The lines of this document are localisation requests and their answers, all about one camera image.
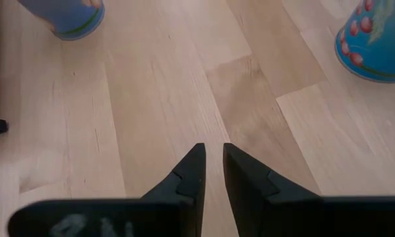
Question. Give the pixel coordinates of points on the teal can with red fruit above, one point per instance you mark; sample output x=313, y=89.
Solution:
x=375, y=46

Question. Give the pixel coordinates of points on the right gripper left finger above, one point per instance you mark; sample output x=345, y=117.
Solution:
x=191, y=177

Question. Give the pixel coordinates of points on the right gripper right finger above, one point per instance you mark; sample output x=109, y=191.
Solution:
x=247, y=181

